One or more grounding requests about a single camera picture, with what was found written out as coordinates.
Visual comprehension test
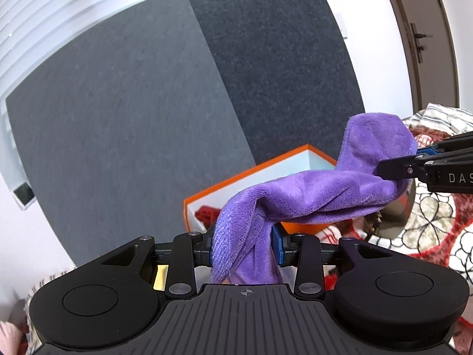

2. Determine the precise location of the grey padded headboard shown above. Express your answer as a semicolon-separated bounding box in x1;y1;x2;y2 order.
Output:
5;0;365;267

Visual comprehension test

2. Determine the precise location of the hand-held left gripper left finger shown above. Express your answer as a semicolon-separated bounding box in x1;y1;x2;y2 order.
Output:
101;222;219;299

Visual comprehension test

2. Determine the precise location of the white slatted panel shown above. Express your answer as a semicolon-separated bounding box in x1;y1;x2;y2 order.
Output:
0;0;237;101

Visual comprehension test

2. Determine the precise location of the door handle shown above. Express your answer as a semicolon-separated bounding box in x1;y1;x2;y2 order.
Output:
410;22;434;64

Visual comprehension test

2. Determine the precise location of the pink fabric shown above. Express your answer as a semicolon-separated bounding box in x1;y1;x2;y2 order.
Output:
0;320;23;355

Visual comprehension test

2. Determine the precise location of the white wall switch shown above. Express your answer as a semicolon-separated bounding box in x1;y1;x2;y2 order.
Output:
336;13;350;40

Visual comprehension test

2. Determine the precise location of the brown handbag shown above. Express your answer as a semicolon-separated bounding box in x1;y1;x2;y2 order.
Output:
364;181;417;242

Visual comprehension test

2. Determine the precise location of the orange box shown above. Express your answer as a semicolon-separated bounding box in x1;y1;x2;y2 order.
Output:
184;144;338;238

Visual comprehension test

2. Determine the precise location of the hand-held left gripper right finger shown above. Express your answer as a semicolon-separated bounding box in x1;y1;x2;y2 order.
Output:
271;225;394;299

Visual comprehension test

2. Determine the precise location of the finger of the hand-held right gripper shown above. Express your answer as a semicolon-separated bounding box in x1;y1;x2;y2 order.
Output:
416;131;473;156
376;153;441;183

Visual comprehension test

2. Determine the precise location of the striped bed sheet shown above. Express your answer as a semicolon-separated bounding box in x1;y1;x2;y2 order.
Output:
403;103;473;134

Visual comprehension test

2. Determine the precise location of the small white wall fixture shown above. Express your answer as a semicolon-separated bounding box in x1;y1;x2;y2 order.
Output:
13;182;38;211

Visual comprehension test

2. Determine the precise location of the purple fleece cloth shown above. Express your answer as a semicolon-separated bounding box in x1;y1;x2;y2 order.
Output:
210;113;418;285

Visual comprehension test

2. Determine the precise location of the red fuzzy cloth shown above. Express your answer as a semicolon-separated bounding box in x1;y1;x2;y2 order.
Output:
195;205;223;236

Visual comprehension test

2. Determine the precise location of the brown door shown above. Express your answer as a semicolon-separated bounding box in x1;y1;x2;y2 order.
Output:
382;0;461;110

